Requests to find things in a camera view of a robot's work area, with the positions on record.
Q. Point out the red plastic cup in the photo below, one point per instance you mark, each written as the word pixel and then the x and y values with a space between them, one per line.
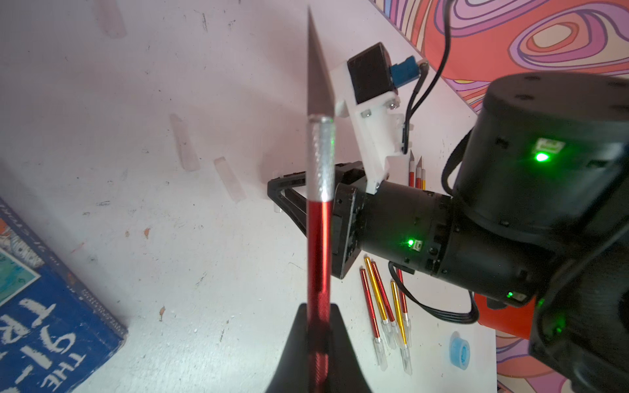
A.
pixel 514 321

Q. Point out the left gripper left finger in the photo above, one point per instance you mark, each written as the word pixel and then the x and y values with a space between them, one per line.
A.
pixel 292 373

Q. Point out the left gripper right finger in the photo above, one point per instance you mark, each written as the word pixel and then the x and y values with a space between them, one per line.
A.
pixel 345 374

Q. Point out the yellow knife centre group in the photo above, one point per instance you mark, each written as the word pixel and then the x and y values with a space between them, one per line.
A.
pixel 381 300

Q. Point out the red knife centre right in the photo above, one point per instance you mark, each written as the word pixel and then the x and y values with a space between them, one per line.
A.
pixel 405 316

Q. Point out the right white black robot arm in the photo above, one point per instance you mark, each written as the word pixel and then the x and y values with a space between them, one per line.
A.
pixel 537 216

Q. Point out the clear protective cap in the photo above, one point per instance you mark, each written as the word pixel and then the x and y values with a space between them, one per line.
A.
pixel 187 153
pixel 229 180
pixel 110 19

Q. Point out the blue tape roll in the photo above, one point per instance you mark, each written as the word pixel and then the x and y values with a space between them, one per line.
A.
pixel 459 351

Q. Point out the blue treehouse paperback book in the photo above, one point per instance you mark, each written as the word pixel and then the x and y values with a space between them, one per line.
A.
pixel 54 332

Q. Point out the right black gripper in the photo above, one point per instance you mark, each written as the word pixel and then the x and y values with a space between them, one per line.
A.
pixel 407 226

